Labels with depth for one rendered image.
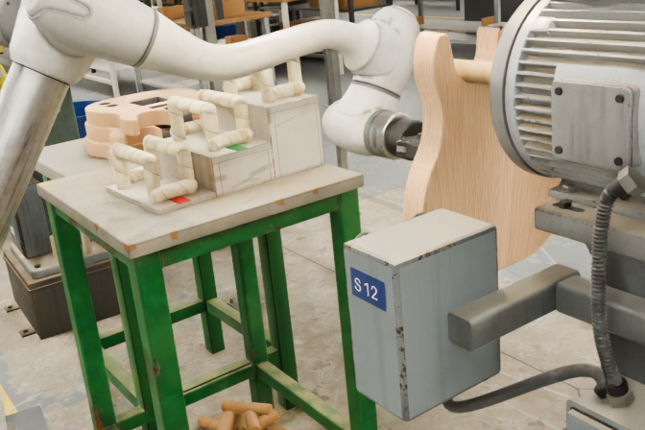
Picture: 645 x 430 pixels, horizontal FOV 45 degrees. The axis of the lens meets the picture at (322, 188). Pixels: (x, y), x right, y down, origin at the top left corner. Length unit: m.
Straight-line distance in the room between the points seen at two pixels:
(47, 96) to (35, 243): 2.08
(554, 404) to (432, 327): 1.77
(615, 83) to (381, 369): 0.41
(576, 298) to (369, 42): 0.71
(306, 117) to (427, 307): 1.04
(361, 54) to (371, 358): 0.71
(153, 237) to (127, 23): 0.48
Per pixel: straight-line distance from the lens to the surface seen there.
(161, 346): 1.67
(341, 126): 1.52
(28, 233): 3.45
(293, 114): 1.85
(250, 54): 1.39
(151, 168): 1.72
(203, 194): 1.77
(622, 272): 0.97
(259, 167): 1.82
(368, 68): 1.50
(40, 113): 1.43
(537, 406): 2.65
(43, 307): 3.43
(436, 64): 1.14
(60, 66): 1.41
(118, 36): 1.28
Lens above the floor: 1.46
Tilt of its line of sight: 18 degrees down
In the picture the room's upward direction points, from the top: 6 degrees counter-clockwise
